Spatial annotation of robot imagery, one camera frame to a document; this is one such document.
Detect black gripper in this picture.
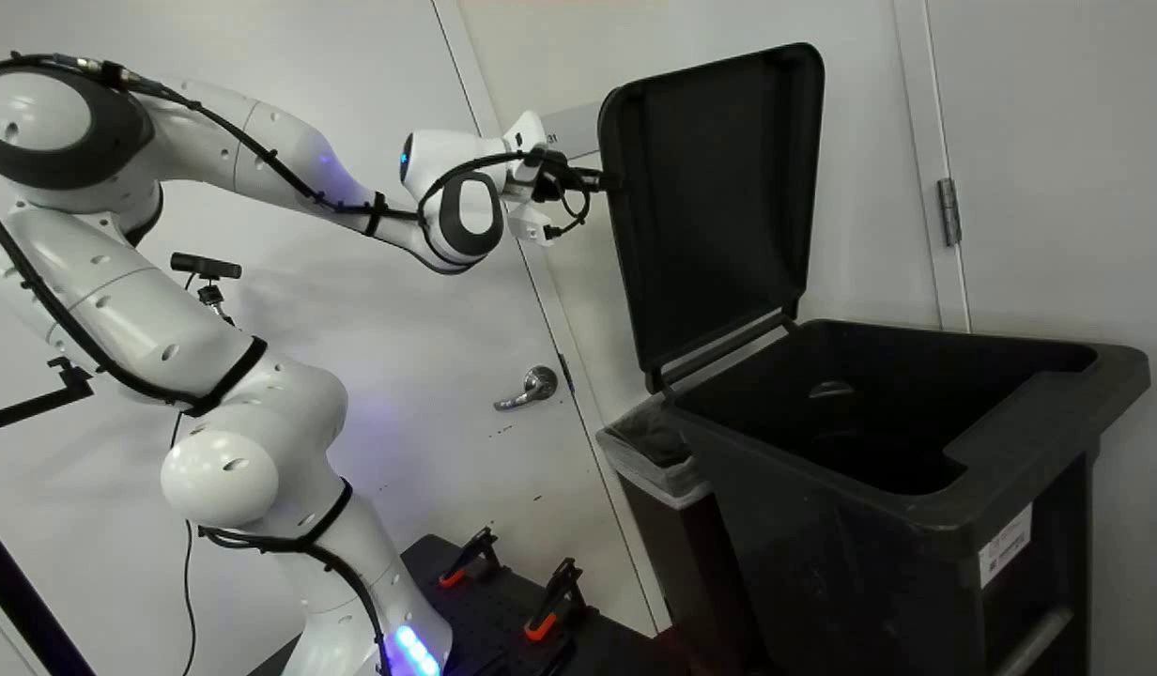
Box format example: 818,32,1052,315
514,142,610,241

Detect black hinged dustbin lid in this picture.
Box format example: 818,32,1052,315
593,41,831,394

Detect large black wheeled dustbin body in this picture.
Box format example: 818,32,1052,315
659,315,1155,676

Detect clear plastic bin liner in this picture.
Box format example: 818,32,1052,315
599,394,720,510

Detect metal door hinge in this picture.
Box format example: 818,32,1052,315
931,173,966,252

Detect small brown waste bin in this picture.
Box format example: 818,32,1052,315
599,394,743,676

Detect white sticker label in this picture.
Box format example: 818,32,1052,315
977,502,1036,593

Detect black angled stand bar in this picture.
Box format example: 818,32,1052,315
0,353,98,439

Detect black tripod leg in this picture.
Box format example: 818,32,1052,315
0,506,98,676

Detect silver lever door handle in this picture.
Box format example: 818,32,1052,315
491,361,565,416

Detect black camera on stand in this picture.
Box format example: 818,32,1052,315
166,247,247,315

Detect black clamp with orange handle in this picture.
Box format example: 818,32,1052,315
518,555,589,649
435,522,503,593

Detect thin hanging black cable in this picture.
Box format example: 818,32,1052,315
172,409,202,676

